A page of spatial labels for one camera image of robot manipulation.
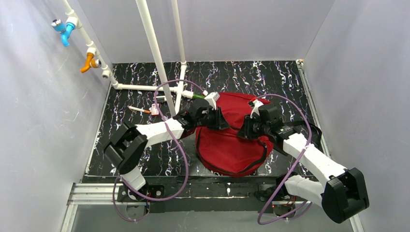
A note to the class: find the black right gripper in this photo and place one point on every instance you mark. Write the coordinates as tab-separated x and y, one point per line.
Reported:
248	129

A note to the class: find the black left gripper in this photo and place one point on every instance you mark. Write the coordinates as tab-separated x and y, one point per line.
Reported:
219	118

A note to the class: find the red student backpack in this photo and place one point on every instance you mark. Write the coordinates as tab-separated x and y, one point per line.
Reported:
223	152

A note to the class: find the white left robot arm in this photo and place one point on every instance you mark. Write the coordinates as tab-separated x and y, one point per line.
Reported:
126	146

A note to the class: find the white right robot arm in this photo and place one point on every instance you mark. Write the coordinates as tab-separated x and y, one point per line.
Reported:
341	192

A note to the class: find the white stapler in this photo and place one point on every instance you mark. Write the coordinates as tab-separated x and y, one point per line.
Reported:
161	99

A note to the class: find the small red white card box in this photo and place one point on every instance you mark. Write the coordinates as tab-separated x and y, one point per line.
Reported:
154	109

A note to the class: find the white orange-tipped marker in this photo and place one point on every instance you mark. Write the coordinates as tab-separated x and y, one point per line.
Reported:
139	109

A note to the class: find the orange faucet valve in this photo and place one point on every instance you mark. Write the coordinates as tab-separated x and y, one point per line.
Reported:
90	62

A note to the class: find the blue faucet valve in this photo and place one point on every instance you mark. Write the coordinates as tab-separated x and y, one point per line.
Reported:
65	28

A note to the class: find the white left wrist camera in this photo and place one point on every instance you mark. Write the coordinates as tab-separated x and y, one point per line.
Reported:
212	99

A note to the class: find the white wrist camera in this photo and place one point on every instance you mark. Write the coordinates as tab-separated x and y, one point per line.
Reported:
255	105
212	99

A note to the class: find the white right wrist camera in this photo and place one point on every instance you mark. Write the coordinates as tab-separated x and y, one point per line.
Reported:
255	105

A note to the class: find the aluminium rail frame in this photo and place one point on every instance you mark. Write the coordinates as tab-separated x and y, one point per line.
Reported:
88	194

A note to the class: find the white PVC pipe frame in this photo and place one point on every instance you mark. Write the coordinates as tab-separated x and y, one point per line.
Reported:
172	94

